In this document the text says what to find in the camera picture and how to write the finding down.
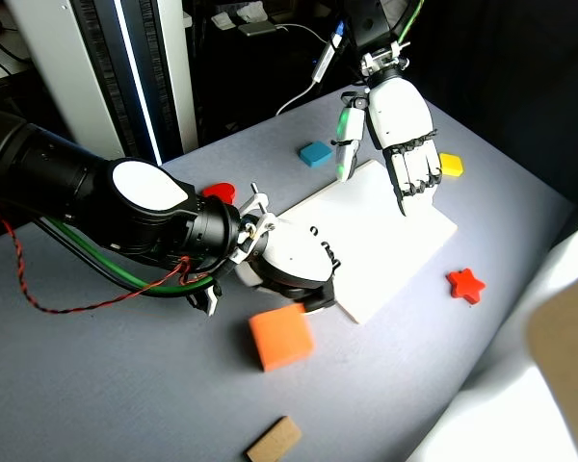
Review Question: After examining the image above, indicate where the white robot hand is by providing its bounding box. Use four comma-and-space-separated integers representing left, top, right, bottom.
234, 218, 342, 314
333, 79, 443, 218

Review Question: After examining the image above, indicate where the orange cube block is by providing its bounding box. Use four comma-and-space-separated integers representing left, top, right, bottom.
249, 302, 315, 372

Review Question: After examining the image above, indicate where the yellow block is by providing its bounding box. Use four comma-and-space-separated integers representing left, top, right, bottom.
437, 152, 465, 177

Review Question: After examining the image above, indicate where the white paper pad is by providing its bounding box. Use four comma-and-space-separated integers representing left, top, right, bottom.
276, 159, 459, 324

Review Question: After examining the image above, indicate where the blue rounded block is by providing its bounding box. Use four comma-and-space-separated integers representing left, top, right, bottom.
298, 141, 333, 168

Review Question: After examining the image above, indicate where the red heart block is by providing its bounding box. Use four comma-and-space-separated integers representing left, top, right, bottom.
201, 181, 236, 203

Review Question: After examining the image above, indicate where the silver flat device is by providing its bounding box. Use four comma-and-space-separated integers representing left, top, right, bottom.
237, 19, 278, 38

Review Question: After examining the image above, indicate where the red star block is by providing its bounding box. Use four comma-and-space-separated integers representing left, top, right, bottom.
445, 268, 487, 305

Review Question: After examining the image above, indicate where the tan wooden rectangular block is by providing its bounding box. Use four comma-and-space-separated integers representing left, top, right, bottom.
246, 415, 303, 462

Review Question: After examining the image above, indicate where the grey table cloth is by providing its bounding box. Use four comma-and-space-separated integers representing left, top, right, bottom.
0, 86, 577, 462

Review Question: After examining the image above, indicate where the white and tan blurry shell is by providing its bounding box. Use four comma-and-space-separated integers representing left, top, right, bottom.
407, 218, 578, 462

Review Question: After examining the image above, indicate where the white cabinet with black strips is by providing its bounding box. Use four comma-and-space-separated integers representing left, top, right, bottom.
4, 0, 198, 167

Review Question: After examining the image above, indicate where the thin green arm cable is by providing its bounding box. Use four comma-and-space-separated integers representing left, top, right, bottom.
397, 0, 426, 44

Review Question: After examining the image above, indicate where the white adapter cable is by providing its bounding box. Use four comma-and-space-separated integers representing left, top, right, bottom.
275, 21, 346, 116

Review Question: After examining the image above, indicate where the thick green arm cable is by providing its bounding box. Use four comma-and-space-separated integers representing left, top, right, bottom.
42, 216, 214, 298

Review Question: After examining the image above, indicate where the red black twisted cable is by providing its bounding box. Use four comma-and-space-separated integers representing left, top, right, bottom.
0, 199, 194, 315

